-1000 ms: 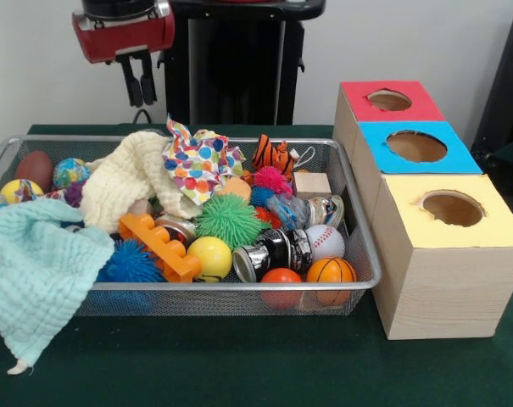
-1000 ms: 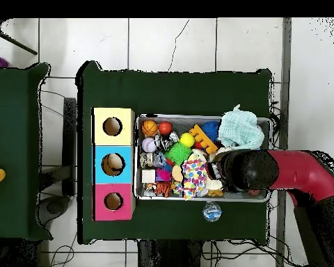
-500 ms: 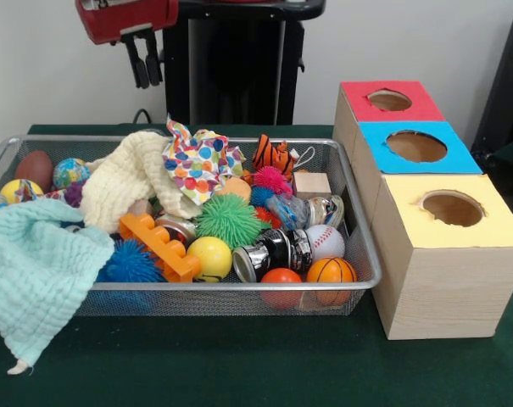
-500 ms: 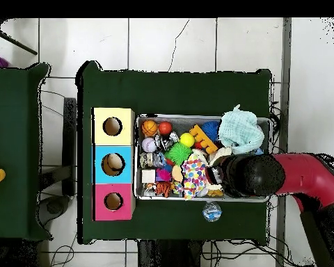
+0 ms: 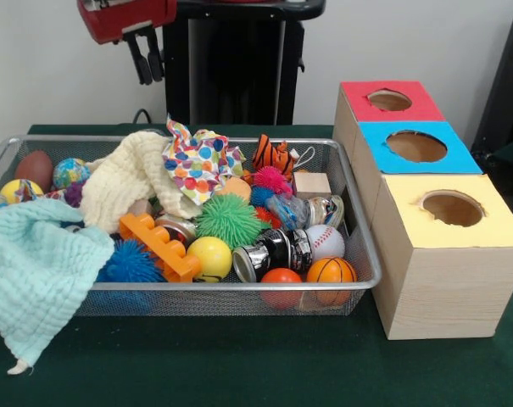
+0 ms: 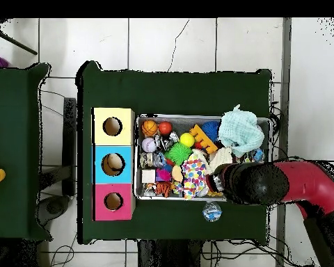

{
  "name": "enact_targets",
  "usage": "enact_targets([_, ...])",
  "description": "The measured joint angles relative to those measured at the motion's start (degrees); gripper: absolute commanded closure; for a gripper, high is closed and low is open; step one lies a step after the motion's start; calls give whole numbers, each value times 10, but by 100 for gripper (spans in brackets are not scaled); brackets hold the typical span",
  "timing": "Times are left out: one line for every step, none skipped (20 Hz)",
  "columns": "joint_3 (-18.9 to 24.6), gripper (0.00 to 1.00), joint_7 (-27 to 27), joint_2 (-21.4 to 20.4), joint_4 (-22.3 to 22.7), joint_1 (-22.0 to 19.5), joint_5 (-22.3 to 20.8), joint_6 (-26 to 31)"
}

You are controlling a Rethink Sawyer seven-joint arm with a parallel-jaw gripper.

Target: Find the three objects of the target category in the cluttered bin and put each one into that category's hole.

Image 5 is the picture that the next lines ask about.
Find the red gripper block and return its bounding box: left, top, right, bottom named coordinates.
left=76, top=0, right=179, bottom=86

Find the polka dot paper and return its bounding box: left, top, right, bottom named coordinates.
left=161, top=113, right=247, bottom=205

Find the clear mesh bin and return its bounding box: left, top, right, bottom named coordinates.
left=0, top=134, right=383, bottom=317

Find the cream waffle cloth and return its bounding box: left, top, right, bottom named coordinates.
left=80, top=130, right=204, bottom=233

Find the green spiky ball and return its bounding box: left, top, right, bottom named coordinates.
left=195, top=192, right=266, bottom=250

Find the orange toy brick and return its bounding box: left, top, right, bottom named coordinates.
left=119, top=212, right=203, bottom=283

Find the yellow smiley ball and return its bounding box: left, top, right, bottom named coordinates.
left=187, top=236, right=233, bottom=283

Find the blue spiky ball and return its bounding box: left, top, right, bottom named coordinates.
left=97, top=237, right=168, bottom=283

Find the mint green cloth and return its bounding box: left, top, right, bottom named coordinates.
left=0, top=198, right=116, bottom=375

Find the white baseball toy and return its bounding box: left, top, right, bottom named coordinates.
left=304, top=224, right=346, bottom=262

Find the red orange ball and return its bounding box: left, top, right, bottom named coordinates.
left=260, top=267, right=304, bottom=309

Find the orange basketball toy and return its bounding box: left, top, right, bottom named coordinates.
left=306, top=256, right=358, bottom=305

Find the dark green table cloth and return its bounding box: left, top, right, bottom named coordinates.
left=0, top=122, right=513, bottom=407

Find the black floor stand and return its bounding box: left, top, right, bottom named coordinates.
left=471, top=7, right=513, bottom=158

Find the side table green cloth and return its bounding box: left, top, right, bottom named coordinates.
left=476, top=134, right=513, bottom=170

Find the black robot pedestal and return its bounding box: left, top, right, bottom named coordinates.
left=160, top=0, right=327, bottom=126

